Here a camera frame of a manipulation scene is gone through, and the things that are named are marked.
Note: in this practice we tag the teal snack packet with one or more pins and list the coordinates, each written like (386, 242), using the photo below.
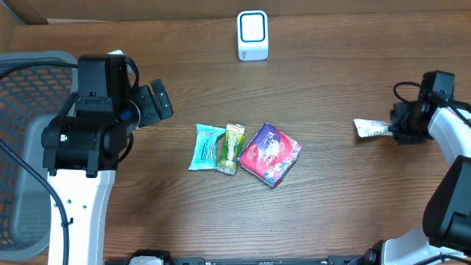
(204, 157)

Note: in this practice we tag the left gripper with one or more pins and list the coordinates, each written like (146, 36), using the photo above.
(148, 107)

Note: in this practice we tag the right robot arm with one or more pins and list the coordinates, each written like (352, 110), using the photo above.
(444, 234)

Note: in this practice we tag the white barcode scanner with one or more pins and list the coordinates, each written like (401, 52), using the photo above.
(252, 35)

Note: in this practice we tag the red purple snack packet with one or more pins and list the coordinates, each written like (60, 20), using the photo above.
(270, 155)

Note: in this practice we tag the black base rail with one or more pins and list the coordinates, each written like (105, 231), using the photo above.
(169, 260)

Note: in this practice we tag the green juice pouch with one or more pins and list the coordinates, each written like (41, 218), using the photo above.
(231, 148)

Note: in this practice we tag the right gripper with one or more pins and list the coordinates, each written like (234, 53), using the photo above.
(398, 125)

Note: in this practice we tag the white tube with gold cap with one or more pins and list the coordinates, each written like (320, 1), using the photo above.
(372, 128)

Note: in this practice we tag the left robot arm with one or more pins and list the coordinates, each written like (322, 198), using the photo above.
(83, 145)

